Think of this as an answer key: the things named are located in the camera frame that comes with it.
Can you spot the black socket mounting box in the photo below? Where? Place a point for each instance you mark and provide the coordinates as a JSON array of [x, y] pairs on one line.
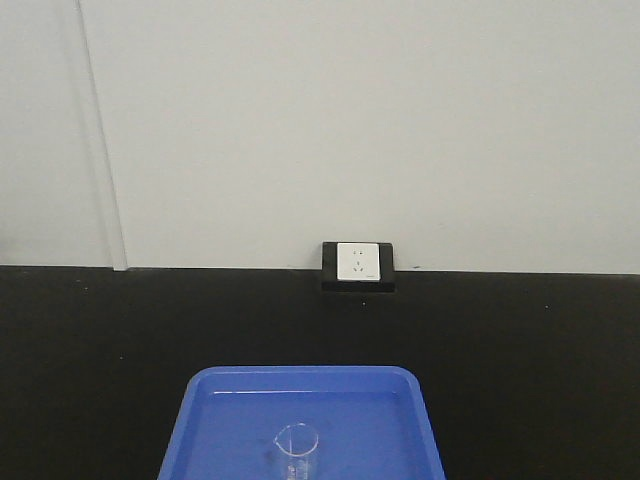
[[330, 283]]

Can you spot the clear glass beaker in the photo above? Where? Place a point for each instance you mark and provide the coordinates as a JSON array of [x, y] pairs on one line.
[[297, 447]]

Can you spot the white wall power socket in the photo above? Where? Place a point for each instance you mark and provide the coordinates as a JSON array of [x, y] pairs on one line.
[[358, 262]]

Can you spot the blue plastic tray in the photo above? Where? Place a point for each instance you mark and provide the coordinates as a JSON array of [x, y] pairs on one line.
[[356, 422]]

